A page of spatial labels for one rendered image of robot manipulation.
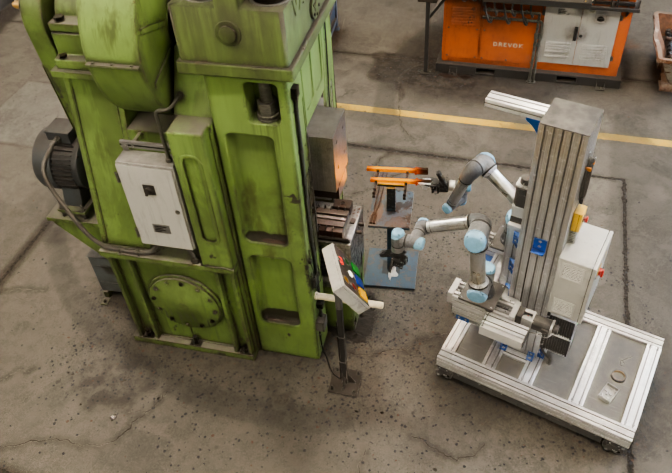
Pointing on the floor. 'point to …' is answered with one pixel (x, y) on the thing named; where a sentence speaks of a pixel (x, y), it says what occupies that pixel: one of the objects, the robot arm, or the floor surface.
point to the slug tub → (663, 48)
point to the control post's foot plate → (346, 383)
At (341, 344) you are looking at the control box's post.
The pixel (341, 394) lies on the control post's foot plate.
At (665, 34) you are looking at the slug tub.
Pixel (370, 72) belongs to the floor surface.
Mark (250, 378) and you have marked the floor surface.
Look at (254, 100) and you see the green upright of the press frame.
